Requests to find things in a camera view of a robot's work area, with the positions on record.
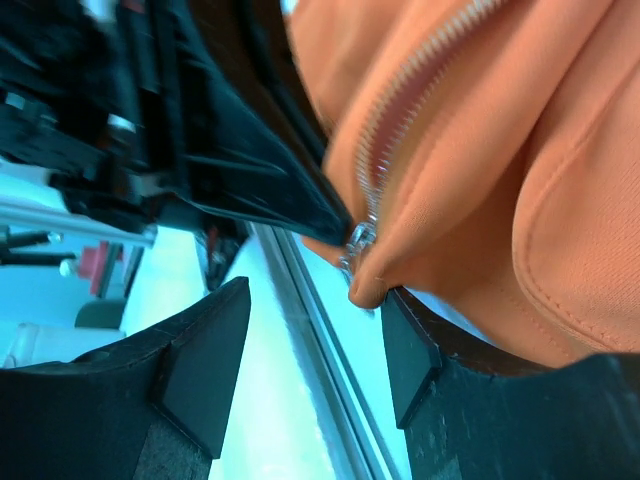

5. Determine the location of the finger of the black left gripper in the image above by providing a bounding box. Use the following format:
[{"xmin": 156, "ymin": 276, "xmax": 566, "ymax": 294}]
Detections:
[{"xmin": 150, "ymin": 1, "xmax": 350, "ymax": 246}]

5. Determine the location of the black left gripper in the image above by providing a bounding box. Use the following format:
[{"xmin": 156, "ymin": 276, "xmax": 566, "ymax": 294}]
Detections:
[{"xmin": 1, "ymin": 1, "xmax": 200, "ymax": 234}]

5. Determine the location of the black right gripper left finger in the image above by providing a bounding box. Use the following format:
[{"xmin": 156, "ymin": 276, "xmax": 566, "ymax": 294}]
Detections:
[{"xmin": 1, "ymin": 277, "xmax": 250, "ymax": 480}]

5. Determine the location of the orange zip-up jacket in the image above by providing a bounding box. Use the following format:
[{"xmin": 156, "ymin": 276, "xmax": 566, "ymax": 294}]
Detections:
[{"xmin": 287, "ymin": 1, "xmax": 639, "ymax": 367}]

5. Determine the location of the silver aluminium front rail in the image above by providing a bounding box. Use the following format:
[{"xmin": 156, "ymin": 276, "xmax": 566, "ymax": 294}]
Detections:
[{"xmin": 254, "ymin": 225, "xmax": 411, "ymax": 479}]

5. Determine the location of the silver zipper pull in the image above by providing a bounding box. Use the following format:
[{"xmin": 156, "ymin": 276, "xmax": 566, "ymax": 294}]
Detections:
[{"xmin": 339, "ymin": 221, "xmax": 376, "ymax": 277}]

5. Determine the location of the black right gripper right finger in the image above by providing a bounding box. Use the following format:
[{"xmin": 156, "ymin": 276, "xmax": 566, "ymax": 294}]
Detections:
[{"xmin": 381, "ymin": 289, "xmax": 639, "ymax": 479}]

